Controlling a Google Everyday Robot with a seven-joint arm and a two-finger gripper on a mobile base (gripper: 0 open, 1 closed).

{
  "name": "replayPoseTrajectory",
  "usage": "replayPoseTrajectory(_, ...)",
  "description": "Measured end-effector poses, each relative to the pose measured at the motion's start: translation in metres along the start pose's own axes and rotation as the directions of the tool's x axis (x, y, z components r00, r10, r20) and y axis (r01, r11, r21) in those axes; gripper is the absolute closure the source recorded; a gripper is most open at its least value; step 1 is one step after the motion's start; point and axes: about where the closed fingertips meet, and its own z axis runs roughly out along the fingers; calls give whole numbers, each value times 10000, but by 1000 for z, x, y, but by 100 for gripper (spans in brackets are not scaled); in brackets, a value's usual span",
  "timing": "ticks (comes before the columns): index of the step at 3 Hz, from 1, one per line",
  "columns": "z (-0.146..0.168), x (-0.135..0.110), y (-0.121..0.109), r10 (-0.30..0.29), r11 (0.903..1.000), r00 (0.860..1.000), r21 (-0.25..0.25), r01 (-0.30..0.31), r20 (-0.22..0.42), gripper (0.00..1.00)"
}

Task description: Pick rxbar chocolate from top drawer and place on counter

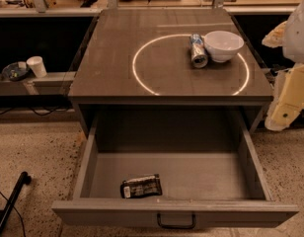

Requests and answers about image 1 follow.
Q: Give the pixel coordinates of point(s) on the black rxbar chocolate bar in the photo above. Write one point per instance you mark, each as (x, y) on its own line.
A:
(141, 187)

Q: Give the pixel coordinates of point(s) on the black drawer handle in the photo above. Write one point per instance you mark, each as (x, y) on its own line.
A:
(176, 221)

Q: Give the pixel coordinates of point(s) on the grey open top drawer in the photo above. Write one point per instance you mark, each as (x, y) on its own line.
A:
(206, 161)

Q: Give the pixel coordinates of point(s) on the white ceramic bowl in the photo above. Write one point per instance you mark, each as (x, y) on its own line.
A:
(222, 45)

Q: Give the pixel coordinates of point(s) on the low grey side shelf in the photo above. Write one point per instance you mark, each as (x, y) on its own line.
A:
(54, 83)

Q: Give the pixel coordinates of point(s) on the grey counter cabinet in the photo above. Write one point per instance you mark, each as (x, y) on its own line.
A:
(142, 56)

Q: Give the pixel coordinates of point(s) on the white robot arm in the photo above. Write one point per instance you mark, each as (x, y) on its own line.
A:
(293, 38)

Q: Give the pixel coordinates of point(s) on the black pole on floor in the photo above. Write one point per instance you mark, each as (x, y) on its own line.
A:
(24, 179)

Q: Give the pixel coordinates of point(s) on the dark round dish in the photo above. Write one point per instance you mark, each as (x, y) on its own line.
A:
(16, 71)

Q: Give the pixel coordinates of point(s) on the silver blue soda can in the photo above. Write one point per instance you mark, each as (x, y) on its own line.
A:
(198, 54)

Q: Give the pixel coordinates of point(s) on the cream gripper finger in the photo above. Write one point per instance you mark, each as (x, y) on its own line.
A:
(288, 98)
(274, 38)

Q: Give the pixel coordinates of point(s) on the white paper cup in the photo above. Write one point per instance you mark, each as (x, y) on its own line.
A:
(37, 66)

